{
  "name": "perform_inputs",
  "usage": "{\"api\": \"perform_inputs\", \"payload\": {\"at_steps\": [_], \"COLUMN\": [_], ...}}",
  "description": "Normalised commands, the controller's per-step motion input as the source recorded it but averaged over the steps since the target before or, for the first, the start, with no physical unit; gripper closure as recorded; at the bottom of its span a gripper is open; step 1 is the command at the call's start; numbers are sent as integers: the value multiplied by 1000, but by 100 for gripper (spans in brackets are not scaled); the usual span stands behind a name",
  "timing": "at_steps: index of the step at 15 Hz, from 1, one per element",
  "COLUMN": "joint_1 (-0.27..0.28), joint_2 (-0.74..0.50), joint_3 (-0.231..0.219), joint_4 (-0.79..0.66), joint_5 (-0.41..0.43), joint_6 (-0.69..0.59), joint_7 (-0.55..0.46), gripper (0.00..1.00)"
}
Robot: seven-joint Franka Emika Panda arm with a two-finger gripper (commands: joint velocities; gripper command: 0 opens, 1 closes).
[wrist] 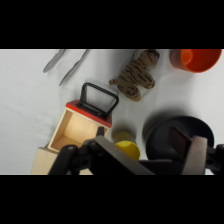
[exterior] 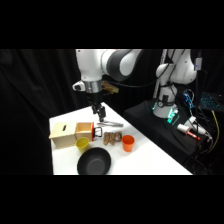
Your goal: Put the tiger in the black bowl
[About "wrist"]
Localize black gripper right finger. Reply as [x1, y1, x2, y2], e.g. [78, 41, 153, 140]
[168, 126, 224, 176]

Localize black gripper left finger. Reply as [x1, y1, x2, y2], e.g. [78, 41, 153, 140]
[48, 126, 156, 176]

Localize striped brown tiger plush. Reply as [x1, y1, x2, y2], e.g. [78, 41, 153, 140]
[108, 49, 160, 103]

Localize black bowl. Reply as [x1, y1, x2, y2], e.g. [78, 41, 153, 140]
[142, 114, 215, 162]

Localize yellow plastic cup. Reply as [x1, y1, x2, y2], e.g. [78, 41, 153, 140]
[112, 130, 142, 161]

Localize cardboard box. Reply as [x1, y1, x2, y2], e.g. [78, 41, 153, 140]
[30, 82, 120, 176]

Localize silver metal tongs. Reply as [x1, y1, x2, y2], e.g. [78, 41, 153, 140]
[42, 49, 92, 87]

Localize orange plastic cup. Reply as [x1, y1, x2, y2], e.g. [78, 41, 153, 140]
[169, 49, 223, 74]

